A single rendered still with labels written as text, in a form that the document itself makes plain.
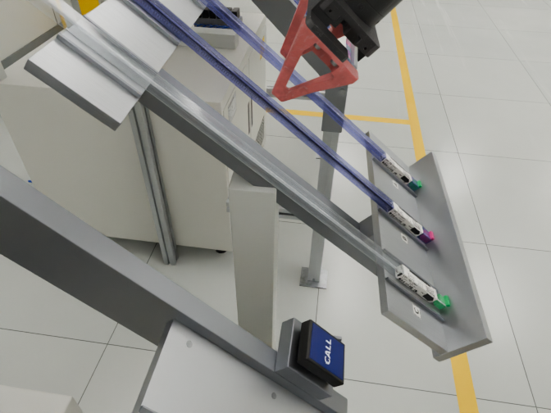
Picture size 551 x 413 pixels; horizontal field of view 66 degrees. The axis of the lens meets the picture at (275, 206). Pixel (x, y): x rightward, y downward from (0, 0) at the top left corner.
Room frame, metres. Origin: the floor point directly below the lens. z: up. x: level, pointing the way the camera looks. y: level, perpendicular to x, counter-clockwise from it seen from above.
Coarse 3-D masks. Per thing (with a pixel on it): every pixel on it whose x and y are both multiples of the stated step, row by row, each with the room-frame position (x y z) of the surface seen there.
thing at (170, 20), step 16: (144, 0) 0.43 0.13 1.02; (160, 16) 0.43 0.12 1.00; (176, 16) 0.44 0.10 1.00; (176, 32) 0.43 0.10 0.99; (192, 32) 0.44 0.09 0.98; (192, 48) 0.43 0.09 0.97; (208, 48) 0.43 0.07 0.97; (224, 64) 0.43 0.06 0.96; (240, 80) 0.42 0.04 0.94; (256, 96) 0.42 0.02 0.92; (272, 112) 0.42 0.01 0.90; (288, 112) 0.43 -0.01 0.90; (288, 128) 0.42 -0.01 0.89; (304, 128) 0.43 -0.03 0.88; (320, 144) 0.42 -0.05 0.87; (336, 160) 0.41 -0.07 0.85; (352, 176) 0.41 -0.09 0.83; (368, 192) 0.41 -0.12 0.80; (384, 208) 0.41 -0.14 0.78
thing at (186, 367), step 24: (168, 336) 0.17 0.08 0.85; (192, 336) 0.18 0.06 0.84; (168, 360) 0.16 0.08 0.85; (192, 360) 0.16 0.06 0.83; (216, 360) 0.17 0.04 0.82; (144, 384) 0.14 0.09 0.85; (168, 384) 0.14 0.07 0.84; (192, 384) 0.15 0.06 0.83; (216, 384) 0.15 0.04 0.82; (240, 384) 0.16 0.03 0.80; (264, 384) 0.17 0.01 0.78; (144, 408) 0.12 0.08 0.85; (168, 408) 0.13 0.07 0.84; (192, 408) 0.13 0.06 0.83; (216, 408) 0.14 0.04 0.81; (240, 408) 0.14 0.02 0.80; (264, 408) 0.15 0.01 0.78; (288, 408) 0.16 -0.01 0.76; (312, 408) 0.17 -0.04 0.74
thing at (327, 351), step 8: (312, 328) 0.21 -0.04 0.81; (320, 328) 0.21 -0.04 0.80; (312, 336) 0.20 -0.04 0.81; (320, 336) 0.21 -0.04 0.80; (328, 336) 0.21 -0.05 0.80; (312, 344) 0.19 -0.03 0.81; (320, 344) 0.20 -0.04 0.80; (328, 344) 0.20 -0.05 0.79; (336, 344) 0.21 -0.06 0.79; (312, 352) 0.19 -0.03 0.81; (320, 352) 0.19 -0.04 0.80; (328, 352) 0.20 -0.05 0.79; (336, 352) 0.20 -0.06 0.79; (320, 360) 0.18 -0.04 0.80; (328, 360) 0.19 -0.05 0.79; (336, 360) 0.19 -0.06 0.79; (328, 368) 0.18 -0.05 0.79; (336, 368) 0.19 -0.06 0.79
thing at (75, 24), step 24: (48, 0) 0.33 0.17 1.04; (72, 24) 0.33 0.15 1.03; (96, 48) 0.32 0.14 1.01; (120, 48) 0.33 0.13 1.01; (144, 72) 0.32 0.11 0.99; (168, 96) 0.32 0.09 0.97; (192, 120) 0.32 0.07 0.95; (216, 120) 0.33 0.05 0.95; (240, 144) 0.32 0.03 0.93; (264, 168) 0.31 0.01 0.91; (288, 192) 0.31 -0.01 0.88; (336, 216) 0.31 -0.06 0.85; (360, 240) 0.30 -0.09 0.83; (384, 264) 0.30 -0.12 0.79
